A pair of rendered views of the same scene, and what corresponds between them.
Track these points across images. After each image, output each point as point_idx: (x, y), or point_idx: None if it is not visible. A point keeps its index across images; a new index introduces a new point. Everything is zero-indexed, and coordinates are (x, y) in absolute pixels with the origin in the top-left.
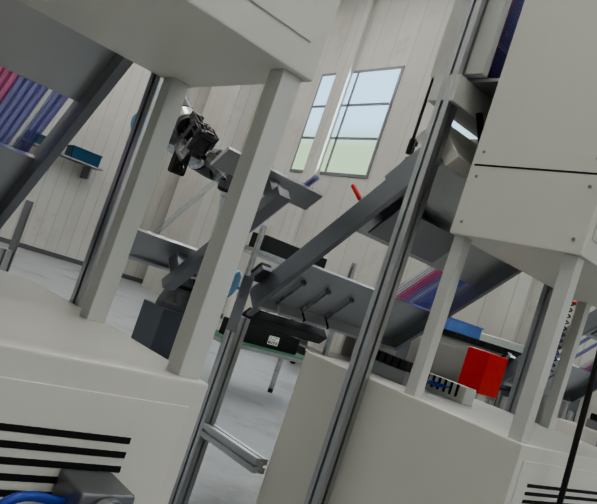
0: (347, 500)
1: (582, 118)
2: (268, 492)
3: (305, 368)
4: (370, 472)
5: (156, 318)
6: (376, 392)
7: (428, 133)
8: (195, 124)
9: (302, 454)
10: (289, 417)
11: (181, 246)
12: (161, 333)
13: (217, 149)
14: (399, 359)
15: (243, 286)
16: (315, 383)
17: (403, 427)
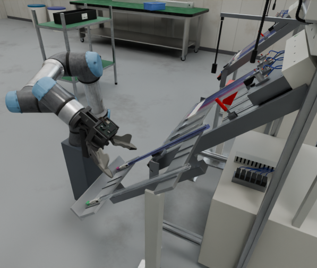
0: (260, 258)
1: None
2: (207, 246)
3: (215, 206)
4: (274, 252)
5: (78, 155)
6: (272, 225)
7: (315, 88)
8: (93, 125)
9: (225, 238)
10: (211, 223)
11: (117, 185)
12: (85, 160)
13: (64, 55)
14: (260, 181)
15: (152, 167)
16: (224, 214)
17: (295, 241)
